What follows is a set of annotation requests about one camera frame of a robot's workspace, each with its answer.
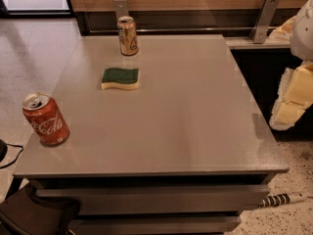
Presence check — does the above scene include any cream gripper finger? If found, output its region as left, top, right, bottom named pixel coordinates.
left=269, top=68, right=305, bottom=131
left=269, top=17, right=295, bottom=41

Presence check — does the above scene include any metal wall bracket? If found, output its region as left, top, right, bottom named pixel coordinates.
left=113, top=0, right=129, bottom=19
left=249, top=0, right=280, bottom=44

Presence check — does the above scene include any right metal wall bracket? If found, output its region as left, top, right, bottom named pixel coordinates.
left=249, top=0, right=280, bottom=44

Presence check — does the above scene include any orange soda can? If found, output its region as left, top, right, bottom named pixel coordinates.
left=117, top=16, right=139, bottom=56

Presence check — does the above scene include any lower grey drawer front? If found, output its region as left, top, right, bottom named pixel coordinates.
left=69, top=216, right=241, bottom=235

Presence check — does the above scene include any grey drawer cabinet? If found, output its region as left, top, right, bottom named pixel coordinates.
left=14, top=35, right=288, bottom=220

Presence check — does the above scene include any green and yellow sponge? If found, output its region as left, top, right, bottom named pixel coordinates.
left=101, top=68, right=140, bottom=90

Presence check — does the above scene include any grey drawer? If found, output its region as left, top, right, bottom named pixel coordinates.
left=36, top=185, right=269, bottom=215
left=69, top=216, right=241, bottom=235

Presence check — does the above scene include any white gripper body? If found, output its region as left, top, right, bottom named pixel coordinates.
left=284, top=64, right=313, bottom=108

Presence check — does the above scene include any red Coca-Cola can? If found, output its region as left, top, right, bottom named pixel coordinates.
left=22, top=92, right=70, bottom=146

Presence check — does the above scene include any left metal wall bracket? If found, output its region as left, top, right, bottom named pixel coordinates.
left=113, top=0, right=129, bottom=19

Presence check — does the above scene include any black cable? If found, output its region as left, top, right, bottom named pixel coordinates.
left=0, top=138, right=24, bottom=170

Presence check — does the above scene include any upper grey drawer front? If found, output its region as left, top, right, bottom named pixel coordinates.
left=36, top=185, right=269, bottom=215

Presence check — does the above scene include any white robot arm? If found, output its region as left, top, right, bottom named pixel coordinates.
left=269, top=0, right=313, bottom=131

